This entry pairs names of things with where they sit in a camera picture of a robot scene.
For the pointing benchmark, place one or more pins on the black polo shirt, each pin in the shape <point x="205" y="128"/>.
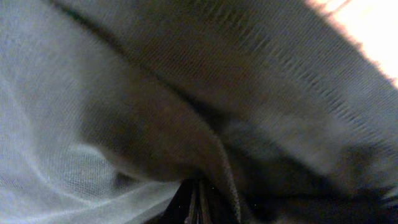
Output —
<point x="191" y="112"/>

